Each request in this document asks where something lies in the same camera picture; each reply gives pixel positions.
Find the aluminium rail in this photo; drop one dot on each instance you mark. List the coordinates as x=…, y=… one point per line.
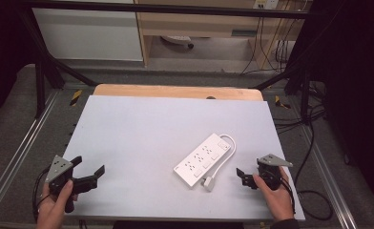
x=331, y=187
x=16, y=156

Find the person's right hand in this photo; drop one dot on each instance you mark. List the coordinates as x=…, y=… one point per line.
x=279, y=202

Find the white object under desk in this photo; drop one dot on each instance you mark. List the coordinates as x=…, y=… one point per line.
x=177, y=39

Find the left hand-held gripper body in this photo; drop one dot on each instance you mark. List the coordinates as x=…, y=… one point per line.
x=58, y=168

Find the dark curtain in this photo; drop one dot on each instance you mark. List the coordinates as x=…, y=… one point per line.
x=4, y=47
x=360, y=79

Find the white cabinet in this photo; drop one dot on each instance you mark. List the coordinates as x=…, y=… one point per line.
x=86, y=35

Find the person's left hand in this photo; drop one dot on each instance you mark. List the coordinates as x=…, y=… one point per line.
x=51, y=210

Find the black metal frame bar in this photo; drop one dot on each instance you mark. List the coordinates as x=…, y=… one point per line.
x=175, y=10

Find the white power strip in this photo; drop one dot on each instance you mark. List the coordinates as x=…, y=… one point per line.
x=201, y=160

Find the person's dark clothing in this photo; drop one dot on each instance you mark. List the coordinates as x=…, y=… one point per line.
x=175, y=225

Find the black metal stand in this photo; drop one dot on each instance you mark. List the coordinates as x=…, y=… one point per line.
x=41, y=82
x=304, y=92

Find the light wooden desk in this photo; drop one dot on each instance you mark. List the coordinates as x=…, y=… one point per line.
x=201, y=24

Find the wooden table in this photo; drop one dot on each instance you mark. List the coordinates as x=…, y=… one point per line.
x=175, y=92

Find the person's dark sleeve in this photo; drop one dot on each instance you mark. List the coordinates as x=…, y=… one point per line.
x=285, y=224

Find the white wall outlet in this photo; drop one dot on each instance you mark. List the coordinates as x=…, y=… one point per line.
x=265, y=4

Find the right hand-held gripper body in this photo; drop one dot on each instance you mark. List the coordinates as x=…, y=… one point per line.
x=271, y=173

